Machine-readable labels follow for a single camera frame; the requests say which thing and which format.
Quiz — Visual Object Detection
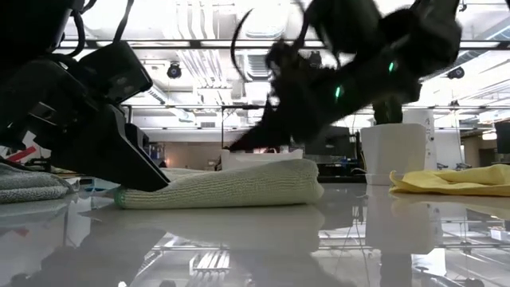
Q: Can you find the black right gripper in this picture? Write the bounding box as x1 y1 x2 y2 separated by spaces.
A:
229 39 423 152

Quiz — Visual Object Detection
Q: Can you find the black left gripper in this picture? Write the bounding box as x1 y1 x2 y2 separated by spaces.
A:
0 55 171 193

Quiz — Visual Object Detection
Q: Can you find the green microfiber towel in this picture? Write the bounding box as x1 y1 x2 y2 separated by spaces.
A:
113 158 324 210

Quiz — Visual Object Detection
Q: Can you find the grey microfiber towel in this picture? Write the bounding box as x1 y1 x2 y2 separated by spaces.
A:
0 162 80 204

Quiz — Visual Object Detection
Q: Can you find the yellow microfiber towel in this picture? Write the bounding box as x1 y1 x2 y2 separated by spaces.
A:
389 163 510 198

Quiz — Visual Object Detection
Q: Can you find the white plastic bin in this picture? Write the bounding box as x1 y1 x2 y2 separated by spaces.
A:
220 148 304 163

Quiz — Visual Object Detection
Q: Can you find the black background monitor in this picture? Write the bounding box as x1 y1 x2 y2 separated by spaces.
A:
304 126 358 159

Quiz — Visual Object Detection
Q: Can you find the black ceiling spotlight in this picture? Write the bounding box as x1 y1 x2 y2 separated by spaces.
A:
446 66 466 81
166 61 183 80

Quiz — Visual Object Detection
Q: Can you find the green cactus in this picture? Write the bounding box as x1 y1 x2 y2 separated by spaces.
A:
372 97 404 125

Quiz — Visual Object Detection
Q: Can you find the white hexagonal plant pot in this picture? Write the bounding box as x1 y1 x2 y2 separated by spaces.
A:
360 122 427 187

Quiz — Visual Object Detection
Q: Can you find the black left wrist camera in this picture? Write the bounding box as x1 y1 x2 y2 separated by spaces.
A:
77 39 155 105

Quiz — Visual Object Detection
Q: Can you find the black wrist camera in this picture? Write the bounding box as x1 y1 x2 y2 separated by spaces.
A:
77 39 155 105
308 0 384 55

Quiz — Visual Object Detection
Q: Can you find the black right camera cable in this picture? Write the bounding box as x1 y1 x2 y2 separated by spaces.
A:
229 7 256 84

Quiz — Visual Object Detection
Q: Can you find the black camera cable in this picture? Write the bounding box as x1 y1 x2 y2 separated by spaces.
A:
229 7 256 84
70 0 135 57

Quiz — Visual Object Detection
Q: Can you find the black left camera cable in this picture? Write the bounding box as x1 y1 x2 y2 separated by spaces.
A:
70 0 135 57

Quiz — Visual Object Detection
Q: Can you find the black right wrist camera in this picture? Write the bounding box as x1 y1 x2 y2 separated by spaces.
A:
308 0 384 55

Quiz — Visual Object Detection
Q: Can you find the black overhead frame beam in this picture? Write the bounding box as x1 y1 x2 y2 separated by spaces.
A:
59 38 510 51

